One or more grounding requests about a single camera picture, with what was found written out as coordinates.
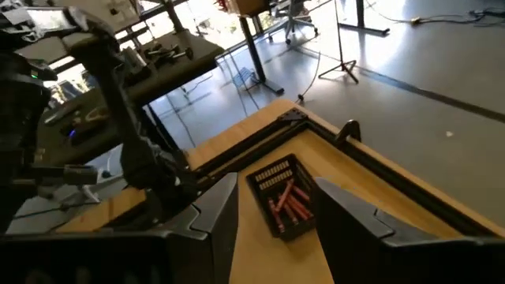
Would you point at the black tripod stand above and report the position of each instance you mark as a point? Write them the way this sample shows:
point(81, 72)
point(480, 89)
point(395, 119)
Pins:
point(339, 39)

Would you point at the white floor scrap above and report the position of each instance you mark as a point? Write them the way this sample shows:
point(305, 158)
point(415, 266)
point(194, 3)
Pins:
point(449, 134)

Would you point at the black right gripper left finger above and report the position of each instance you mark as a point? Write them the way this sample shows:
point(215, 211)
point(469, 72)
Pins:
point(118, 260)

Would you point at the grey desk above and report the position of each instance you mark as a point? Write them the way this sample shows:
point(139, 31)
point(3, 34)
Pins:
point(189, 67)

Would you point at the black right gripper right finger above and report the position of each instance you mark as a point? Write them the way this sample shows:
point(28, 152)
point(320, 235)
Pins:
point(394, 260)

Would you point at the black desk leg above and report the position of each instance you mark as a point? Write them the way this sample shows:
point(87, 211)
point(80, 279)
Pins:
point(256, 59)

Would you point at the office chair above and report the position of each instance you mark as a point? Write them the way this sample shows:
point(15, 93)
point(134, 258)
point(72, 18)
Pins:
point(294, 19)

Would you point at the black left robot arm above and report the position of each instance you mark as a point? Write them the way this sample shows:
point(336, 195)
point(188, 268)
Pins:
point(130, 138)

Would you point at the black plastic basket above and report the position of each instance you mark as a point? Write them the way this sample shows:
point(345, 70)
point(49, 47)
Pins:
point(260, 189)

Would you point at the black frame clamp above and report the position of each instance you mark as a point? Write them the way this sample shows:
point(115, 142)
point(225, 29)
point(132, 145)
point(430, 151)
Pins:
point(347, 130)

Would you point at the black aluminium table frame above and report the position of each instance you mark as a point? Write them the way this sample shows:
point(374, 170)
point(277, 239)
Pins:
point(394, 173)

